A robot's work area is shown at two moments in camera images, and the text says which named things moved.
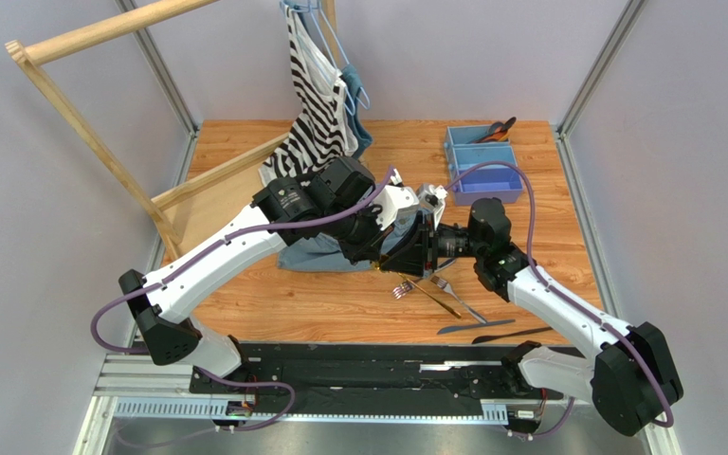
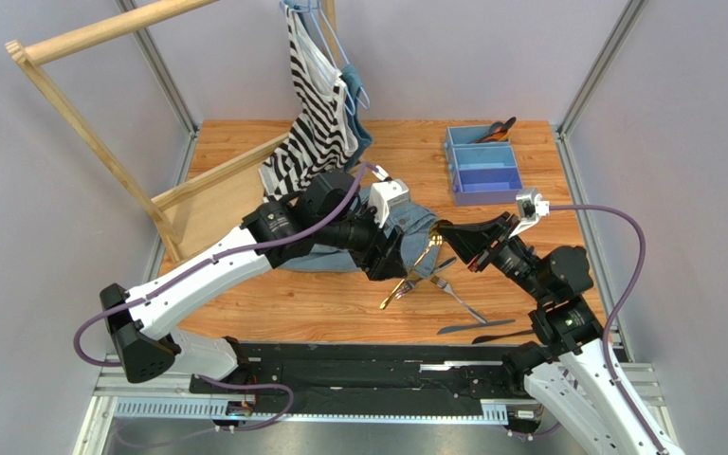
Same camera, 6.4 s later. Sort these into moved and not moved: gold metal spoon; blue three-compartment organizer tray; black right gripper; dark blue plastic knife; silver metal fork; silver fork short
Moved: black right gripper; gold metal spoon
Not moved: silver fork short; silver metal fork; dark blue plastic knife; blue three-compartment organizer tray
